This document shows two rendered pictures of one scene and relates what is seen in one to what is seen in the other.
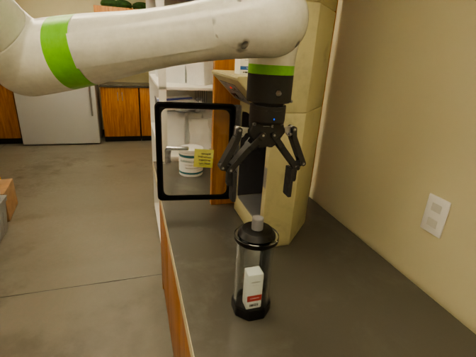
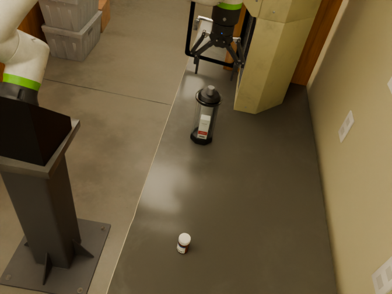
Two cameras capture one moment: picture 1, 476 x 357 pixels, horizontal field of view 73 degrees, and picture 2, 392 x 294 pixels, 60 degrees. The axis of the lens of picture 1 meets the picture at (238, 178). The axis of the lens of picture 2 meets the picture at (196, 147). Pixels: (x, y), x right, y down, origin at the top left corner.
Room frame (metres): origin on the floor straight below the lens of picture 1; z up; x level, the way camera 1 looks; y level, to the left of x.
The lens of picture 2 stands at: (-0.39, -0.43, 1.95)
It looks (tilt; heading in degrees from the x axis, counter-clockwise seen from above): 44 degrees down; 20
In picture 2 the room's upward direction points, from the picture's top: 11 degrees clockwise
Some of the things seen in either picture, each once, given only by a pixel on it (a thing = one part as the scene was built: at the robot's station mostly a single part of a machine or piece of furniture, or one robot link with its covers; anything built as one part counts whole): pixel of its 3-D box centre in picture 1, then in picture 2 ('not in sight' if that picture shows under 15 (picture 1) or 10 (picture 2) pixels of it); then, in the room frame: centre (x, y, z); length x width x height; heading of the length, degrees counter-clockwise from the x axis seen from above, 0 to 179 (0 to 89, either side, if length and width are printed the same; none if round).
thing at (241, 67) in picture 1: (245, 64); not in sight; (1.05, 0.00, 1.54); 0.05 x 0.05 x 0.06; 20
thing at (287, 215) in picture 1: (285, 129); (280, 27); (1.15, -0.16, 1.33); 0.32 x 0.25 x 0.77; 19
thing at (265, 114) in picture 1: (265, 125); (221, 34); (0.68, -0.05, 1.43); 0.08 x 0.07 x 0.09; 109
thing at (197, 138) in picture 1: (195, 154); (216, 27); (1.22, 0.17, 1.19); 0.30 x 0.01 x 0.40; 101
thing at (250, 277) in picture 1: (253, 270); (205, 116); (0.68, -0.05, 1.06); 0.11 x 0.11 x 0.21
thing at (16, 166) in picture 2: not in sight; (27, 140); (0.25, 0.54, 0.92); 0.32 x 0.32 x 0.04; 21
